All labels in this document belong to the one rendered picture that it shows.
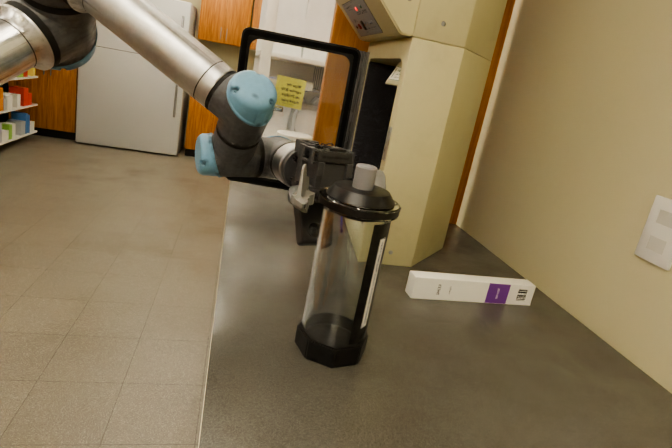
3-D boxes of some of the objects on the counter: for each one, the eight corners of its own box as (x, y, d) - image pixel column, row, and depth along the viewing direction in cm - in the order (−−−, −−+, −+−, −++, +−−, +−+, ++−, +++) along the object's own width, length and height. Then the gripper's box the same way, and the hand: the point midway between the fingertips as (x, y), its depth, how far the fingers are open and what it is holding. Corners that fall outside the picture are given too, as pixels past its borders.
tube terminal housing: (417, 224, 134) (486, -61, 115) (468, 272, 104) (573, -104, 84) (335, 214, 128) (394, -87, 109) (364, 263, 98) (452, -144, 78)
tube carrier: (382, 357, 63) (416, 212, 58) (311, 367, 58) (342, 210, 53) (346, 316, 72) (374, 188, 67) (283, 321, 67) (307, 183, 62)
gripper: (248, 133, 72) (293, 155, 55) (355, 144, 81) (422, 166, 64) (242, 185, 74) (284, 222, 57) (347, 191, 83) (411, 224, 66)
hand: (354, 213), depth 61 cm, fingers open, 14 cm apart
